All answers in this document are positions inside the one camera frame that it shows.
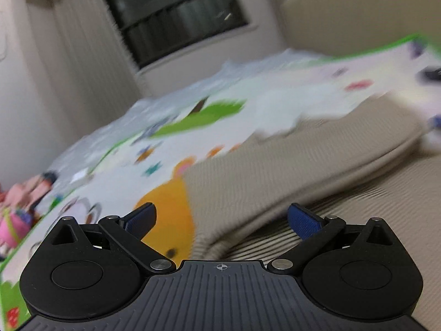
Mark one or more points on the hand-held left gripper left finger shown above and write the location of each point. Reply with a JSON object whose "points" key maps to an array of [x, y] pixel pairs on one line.
{"points": [[142, 215]]}

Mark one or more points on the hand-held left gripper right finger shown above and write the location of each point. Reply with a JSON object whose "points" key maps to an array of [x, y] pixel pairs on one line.
{"points": [[303, 219]]}

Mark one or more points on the beige striped sweater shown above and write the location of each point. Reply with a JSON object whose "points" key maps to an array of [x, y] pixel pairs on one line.
{"points": [[310, 165]]}

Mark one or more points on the pile of pink clothes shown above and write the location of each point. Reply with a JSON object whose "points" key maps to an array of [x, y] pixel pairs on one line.
{"points": [[31, 189]]}

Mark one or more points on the clear plastic sheet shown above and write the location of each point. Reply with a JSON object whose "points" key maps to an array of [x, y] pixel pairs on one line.
{"points": [[103, 134]]}

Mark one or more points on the printed play mat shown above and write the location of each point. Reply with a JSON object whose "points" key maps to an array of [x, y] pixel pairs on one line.
{"points": [[275, 93]]}

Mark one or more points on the beige curtain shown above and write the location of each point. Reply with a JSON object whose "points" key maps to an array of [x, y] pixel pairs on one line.
{"points": [[79, 58]]}

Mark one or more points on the dark window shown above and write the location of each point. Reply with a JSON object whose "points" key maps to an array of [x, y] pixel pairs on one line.
{"points": [[172, 17]]}

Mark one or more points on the beige sofa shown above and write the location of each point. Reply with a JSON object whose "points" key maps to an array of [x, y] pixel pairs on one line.
{"points": [[361, 10]]}

